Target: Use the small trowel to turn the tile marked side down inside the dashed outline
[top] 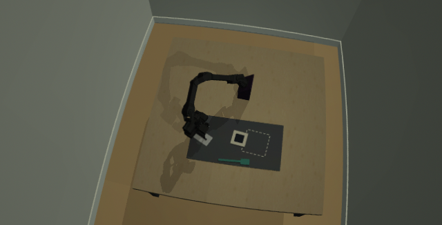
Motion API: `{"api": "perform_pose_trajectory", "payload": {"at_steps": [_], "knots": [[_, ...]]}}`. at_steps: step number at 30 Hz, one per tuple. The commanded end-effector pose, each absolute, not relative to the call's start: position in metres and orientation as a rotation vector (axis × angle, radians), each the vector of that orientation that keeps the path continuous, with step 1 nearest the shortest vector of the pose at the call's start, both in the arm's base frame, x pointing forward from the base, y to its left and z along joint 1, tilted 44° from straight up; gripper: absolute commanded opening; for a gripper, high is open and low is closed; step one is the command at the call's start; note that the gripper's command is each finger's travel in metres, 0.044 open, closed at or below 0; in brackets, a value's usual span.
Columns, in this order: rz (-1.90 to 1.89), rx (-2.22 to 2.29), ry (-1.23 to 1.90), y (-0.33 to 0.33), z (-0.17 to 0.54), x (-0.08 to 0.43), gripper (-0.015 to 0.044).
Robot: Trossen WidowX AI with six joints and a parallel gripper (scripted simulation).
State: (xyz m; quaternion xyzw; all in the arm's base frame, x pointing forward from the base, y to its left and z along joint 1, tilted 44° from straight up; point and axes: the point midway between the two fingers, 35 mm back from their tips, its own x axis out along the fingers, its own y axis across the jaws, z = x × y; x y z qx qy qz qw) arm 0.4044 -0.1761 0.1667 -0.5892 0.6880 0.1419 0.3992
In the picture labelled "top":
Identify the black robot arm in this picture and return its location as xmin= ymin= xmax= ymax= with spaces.
xmin=182 ymin=72 xmax=249 ymax=135

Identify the dark green small trowel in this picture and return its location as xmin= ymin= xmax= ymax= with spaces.
xmin=218 ymin=158 xmax=249 ymax=165

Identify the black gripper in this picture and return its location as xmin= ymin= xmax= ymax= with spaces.
xmin=184 ymin=112 xmax=208 ymax=138

